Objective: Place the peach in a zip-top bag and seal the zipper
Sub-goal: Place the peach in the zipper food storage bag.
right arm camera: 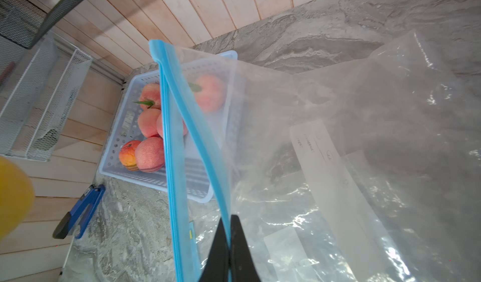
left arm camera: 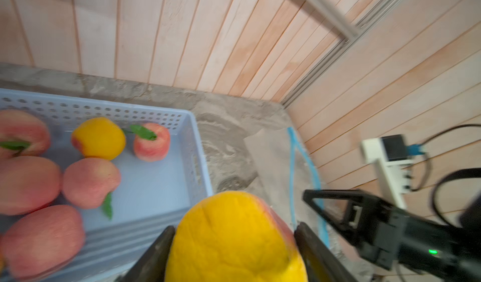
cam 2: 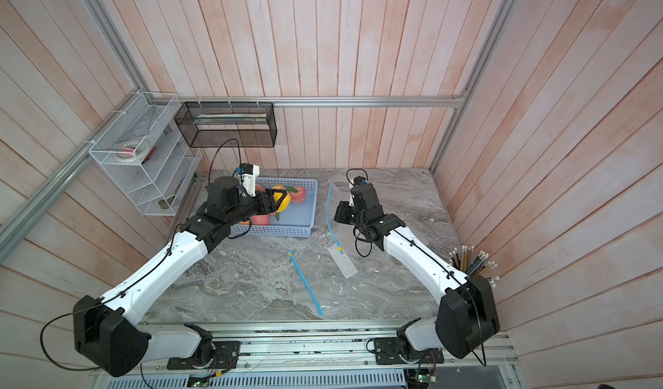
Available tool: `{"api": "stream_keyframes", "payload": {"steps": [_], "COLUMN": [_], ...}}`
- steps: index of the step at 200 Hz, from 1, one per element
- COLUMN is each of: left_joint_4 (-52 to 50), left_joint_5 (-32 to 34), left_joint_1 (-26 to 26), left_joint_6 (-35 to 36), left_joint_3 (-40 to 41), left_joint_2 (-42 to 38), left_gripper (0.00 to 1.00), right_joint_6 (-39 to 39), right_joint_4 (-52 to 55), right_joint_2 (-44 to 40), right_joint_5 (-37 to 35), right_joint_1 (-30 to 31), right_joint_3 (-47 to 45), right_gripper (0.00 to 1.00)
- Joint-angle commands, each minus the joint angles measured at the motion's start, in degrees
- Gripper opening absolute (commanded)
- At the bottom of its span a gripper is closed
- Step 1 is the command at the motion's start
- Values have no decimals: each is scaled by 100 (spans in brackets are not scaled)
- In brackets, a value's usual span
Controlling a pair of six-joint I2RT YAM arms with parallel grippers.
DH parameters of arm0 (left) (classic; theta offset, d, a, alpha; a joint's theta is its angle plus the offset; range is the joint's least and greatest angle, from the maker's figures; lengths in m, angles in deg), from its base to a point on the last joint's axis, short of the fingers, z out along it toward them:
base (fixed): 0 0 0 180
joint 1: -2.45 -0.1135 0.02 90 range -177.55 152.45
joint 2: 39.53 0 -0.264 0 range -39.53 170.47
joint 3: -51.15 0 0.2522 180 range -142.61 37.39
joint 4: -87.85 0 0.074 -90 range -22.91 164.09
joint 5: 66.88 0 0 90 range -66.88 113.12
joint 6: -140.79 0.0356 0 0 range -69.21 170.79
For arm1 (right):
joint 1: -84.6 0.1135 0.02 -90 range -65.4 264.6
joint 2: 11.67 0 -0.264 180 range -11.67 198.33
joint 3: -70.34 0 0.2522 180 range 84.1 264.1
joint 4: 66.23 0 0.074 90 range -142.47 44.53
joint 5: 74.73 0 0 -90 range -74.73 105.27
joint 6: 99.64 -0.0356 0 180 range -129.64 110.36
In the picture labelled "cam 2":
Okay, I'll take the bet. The black mesh wall basket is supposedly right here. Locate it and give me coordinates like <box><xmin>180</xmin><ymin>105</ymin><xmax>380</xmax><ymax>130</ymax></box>
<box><xmin>174</xmin><ymin>101</ymin><xmax>278</xmax><ymax>148</ymax></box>

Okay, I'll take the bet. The bundle of coloured pencils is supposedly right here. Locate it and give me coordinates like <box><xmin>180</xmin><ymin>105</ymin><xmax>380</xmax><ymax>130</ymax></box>
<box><xmin>449</xmin><ymin>245</ymin><xmax>500</xmax><ymax>289</ymax></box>

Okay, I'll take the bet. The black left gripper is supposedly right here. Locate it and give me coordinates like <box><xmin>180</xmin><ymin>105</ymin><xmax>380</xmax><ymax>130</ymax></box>
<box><xmin>225</xmin><ymin>188</ymin><xmax>288</xmax><ymax>226</ymax></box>

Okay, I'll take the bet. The white wire mesh shelf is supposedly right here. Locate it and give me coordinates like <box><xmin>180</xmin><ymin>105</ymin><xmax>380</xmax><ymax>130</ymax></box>
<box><xmin>89</xmin><ymin>92</ymin><xmax>201</xmax><ymax>216</ymax></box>

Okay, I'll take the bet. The yellow red peach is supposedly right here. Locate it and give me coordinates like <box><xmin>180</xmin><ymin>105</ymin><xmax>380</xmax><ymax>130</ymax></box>
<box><xmin>271</xmin><ymin>185</ymin><xmax>291</xmax><ymax>214</ymax></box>

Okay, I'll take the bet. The clear zip-top bag blue zipper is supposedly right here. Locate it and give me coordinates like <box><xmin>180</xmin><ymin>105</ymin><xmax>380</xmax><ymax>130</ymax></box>
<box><xmin>325</xmin><ymin>178</ymin><xmax>364</xmax><ymax>258</ymax></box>

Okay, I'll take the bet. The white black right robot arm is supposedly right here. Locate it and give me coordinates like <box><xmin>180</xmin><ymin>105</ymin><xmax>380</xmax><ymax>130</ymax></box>
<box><xmin>334</xmin><ymin>177</ymin><xmax>500</xmax><ymax>361</ymax></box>

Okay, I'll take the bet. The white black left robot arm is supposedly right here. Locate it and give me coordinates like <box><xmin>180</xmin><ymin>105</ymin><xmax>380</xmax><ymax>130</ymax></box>
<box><xmin>73</xmin><ymin>176</ymin><xmax>288</xmax><ymax>377</ymax></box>

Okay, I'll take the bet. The tape roll on shelf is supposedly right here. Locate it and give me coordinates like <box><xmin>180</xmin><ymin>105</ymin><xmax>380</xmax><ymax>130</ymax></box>
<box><xmin>113</xmin><ymin>140</ymin><xmax>150</xmax><ymax>164</ymax></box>

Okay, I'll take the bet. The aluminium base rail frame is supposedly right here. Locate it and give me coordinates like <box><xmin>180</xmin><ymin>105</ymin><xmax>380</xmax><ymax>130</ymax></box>
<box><xmin>85</xmin><ymin>320</ymin><xmax>528</xmax><ymax>388</ymax></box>

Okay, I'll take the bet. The large pink peach front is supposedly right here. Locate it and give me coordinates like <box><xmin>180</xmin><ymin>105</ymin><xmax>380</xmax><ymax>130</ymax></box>
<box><xmin>250</xmin><ymin>215</ymin><xmax>270</xmax><ymax>226</ymax></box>

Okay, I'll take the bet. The pink peach back right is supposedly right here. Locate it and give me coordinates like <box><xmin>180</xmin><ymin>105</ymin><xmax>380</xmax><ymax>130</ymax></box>
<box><xmin>287</xmin><ymin>186</ymin><xmax>307</xmax><ymax>204</ymax></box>

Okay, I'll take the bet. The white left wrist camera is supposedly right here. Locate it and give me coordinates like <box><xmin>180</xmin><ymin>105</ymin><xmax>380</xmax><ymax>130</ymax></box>
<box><xmin>237</xmin><ymin>163</ymin><xmax>260</xmax><ymax>197</ymax></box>

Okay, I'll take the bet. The light blue plastic basket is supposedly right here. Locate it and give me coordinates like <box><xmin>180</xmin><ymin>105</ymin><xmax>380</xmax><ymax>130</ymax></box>
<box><xmin>249</xmin><ymin>178</ymin><xmax>319</xmax><ymax>238</ymax></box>

